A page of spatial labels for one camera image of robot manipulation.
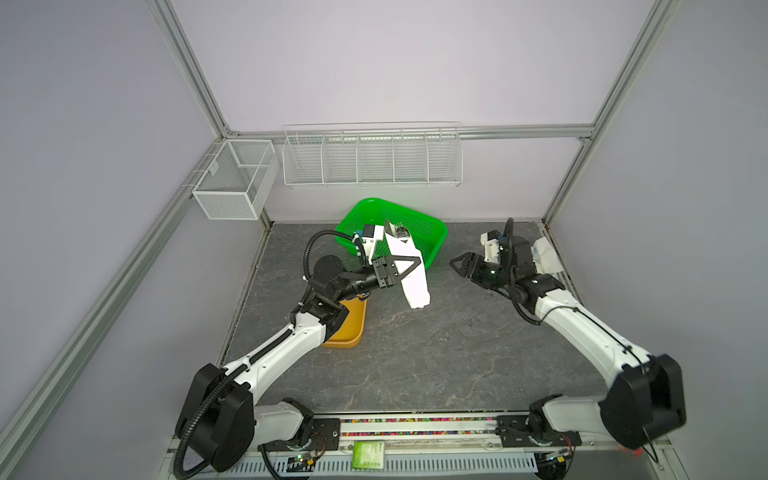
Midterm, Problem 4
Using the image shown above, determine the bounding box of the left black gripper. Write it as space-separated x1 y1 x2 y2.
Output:
334 256 420 302

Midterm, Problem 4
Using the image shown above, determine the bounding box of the white paper napkin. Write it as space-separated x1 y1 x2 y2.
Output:
384 220 431 309

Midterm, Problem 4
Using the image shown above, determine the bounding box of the silver spoon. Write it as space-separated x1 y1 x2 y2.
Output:
390 224 411 242

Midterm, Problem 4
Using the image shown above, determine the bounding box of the green plastic basket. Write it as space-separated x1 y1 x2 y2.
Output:
336 198 448 269

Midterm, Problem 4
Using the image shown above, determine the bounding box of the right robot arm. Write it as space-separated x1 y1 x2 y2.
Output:
450 230 687 449

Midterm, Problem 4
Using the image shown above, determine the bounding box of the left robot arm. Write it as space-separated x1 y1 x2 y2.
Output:
172 224 429 479

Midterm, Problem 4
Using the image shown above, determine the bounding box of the yellow plastic tray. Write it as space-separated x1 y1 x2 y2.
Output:
322 297 367 349

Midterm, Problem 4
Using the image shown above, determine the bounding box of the tissue box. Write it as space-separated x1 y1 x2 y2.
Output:
531 237 564 275

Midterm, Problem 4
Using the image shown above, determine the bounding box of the green card box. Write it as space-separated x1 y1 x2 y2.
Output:
352 441 386 470

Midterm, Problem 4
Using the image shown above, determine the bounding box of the white mesh box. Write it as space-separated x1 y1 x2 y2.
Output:
192 139 279 221

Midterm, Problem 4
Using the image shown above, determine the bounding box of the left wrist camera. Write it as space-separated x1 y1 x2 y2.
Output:
359 224 385 260

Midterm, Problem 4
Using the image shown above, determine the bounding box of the white wire rack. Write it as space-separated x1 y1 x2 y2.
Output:
282 122 464 188

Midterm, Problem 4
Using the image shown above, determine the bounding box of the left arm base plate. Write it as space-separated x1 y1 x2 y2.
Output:
265 417 341 452

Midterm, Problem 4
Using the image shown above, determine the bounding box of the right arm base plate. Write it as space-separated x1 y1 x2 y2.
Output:
494 414 582 448

